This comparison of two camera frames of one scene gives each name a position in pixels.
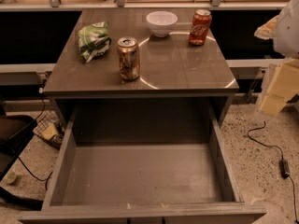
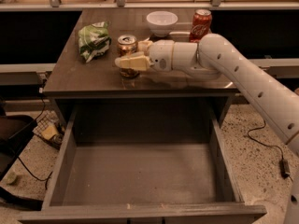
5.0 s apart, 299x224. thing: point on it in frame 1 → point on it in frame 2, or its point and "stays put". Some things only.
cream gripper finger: x=267 y=30 → x=144 y=45
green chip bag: x=93 y=40 stays put
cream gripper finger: x=283 y=85 → x=136 y=62
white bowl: x=161 y=22 stays put
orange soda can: x=129 y=58 stays put
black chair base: x=15 y=133 stays put
